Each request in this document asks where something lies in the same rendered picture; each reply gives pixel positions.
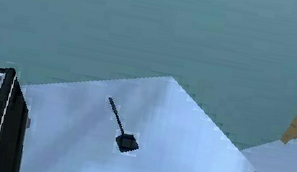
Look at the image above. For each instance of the black spatula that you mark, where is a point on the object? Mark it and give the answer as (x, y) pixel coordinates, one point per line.
(126, 142)

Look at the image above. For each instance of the pale blue top counter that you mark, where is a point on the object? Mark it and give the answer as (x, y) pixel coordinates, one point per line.
(164, 137)

